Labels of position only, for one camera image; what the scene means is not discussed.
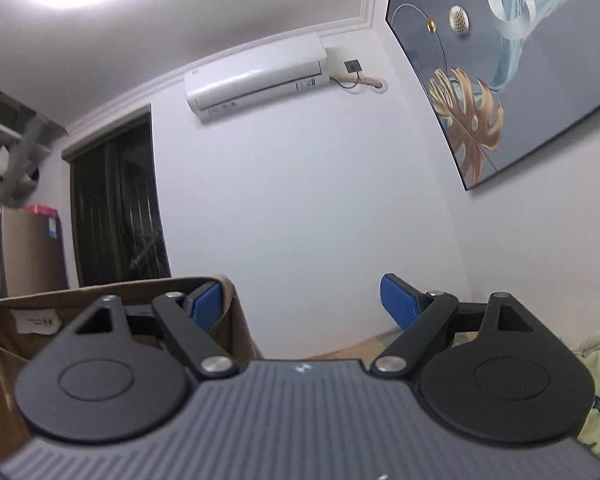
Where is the white air conditioner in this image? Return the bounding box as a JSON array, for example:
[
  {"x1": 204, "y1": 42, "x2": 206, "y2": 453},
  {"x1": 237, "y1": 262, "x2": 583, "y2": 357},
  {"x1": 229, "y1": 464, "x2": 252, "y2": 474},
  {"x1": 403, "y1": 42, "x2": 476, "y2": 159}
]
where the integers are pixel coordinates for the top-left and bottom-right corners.
[{"x1": 184, "y1": 32, "x2": 329, "y2": 122}]

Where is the white shelf rack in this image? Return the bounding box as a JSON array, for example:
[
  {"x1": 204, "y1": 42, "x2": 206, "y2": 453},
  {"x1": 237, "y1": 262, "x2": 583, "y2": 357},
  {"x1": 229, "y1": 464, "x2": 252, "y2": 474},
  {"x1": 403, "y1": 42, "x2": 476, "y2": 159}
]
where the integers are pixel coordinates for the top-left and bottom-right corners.
[{"x1": 0, "y1": 91, "x2": 67, "y2": 206}]

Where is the open cardboard box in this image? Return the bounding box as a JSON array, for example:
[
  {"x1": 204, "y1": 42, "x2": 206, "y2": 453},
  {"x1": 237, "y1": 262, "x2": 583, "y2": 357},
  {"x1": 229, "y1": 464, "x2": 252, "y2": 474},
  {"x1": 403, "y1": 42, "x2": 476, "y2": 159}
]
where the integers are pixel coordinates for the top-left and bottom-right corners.
[{"x1": 0, "y1": 276, "x2": 261, "y2": 462}]

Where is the brown cardboard box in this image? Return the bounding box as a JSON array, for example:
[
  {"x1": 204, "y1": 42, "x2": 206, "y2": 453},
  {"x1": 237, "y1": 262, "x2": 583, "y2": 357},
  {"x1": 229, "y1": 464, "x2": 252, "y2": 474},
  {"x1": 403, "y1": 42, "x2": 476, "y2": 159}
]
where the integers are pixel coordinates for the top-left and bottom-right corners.
[{"x1": 0, "y1": 208, "x2": 68, "y2": 297}]

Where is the pink box lid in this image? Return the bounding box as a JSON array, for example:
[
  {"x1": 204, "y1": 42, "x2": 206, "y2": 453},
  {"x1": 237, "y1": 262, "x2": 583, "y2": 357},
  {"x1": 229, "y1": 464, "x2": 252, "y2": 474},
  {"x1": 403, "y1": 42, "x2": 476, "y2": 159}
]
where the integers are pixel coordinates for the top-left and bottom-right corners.
[{"x1": 24, "y1": 204, "x2": 59, "y2": 218}]

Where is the leaf wall painting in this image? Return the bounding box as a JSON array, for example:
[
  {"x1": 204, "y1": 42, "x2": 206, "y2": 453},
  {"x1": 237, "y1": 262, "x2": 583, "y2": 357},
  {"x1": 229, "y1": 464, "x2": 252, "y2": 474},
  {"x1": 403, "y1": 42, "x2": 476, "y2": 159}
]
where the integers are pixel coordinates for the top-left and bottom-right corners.
[{"x1": 386, "y1": 0, "x2": 600, "y2": 189}]

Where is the dark window door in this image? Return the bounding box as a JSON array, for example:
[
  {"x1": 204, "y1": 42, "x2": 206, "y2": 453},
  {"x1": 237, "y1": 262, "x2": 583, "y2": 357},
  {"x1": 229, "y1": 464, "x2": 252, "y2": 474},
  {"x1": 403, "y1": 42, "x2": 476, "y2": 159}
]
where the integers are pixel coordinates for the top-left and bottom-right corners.
[{"x1": 62, "y1": 110, "x2": 171, "y2": 286}]

